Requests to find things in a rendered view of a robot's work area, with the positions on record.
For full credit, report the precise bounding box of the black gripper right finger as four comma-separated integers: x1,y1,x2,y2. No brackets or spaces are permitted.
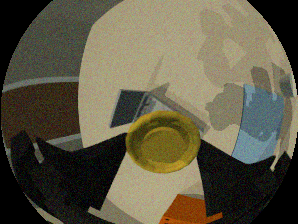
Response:
197,139,275,217

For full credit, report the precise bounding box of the light blue mat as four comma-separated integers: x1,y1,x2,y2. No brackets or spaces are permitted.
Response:
231,84,285,164

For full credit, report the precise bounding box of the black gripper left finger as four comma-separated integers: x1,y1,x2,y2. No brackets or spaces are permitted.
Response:
36,132,126,210

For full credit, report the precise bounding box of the yellow plate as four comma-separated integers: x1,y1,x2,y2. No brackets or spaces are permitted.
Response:
125,111,201,173

